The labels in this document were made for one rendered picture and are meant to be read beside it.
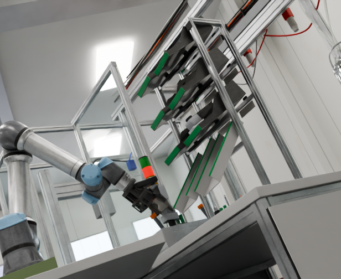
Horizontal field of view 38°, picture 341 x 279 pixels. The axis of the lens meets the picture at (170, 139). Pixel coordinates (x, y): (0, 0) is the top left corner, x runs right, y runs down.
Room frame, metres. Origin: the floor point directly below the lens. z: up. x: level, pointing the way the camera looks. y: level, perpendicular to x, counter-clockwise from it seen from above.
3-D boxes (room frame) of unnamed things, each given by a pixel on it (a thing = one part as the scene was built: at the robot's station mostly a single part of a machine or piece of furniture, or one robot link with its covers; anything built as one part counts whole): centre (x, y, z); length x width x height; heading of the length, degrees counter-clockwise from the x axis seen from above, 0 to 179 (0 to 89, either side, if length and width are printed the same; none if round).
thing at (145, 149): (2.26, 0.13, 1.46); 0.03 x 0.03 x 1.00; 40
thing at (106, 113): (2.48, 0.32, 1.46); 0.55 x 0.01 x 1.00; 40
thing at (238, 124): (1.82, -0.20, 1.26); 0.36 x 0.21 x 0.80; 40
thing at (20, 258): (1.66, 0.64, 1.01); 0.15 x 0.15 x 0.10
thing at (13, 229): (1.67, 0.65, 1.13); 0.13 x 0.12 x 0.14; 12
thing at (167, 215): (2.03, 0.12, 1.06); 0.08 x 0.04 x 0.07; 130
